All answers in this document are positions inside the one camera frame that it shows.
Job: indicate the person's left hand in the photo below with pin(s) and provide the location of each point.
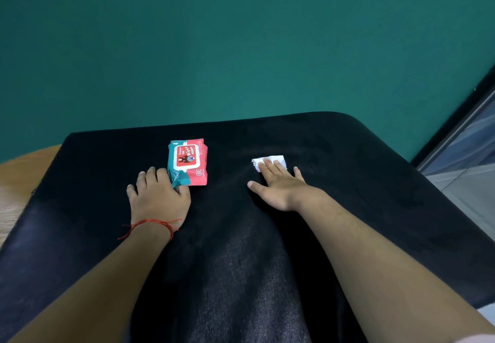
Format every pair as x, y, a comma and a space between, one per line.
158, 205

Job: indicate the person's right hand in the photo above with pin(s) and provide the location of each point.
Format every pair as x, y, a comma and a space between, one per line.
284, 192

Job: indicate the person's left thumb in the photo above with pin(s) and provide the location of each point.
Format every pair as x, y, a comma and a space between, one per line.
182, 191

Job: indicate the person's right thumb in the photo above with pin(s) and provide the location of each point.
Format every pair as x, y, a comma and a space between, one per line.
258, 188

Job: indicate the person's left middle finger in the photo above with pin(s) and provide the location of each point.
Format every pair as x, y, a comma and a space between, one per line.
151, 177

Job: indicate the person's right middle finger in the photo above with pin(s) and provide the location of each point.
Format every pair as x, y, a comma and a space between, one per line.
273, 167

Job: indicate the person's left little finger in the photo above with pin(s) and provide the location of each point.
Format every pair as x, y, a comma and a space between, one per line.
132, 192

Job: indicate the person's right little finger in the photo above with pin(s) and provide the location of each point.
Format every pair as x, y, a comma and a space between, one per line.
298, 174

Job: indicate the white wet wipe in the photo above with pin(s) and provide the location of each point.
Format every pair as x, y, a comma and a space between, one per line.
267, 160

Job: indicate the teal and red wipes packet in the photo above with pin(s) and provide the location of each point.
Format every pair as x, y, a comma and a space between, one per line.
188, 160

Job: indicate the person's right forearm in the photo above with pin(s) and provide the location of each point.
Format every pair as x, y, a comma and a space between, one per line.
386, 277

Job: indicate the person's left forearm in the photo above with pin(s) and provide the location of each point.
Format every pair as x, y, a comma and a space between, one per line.
96, 288

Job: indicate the black table mat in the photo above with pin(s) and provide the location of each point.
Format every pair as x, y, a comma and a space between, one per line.
239, 246

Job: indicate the dark-framed glass door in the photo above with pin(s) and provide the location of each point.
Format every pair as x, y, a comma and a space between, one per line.
464, 145

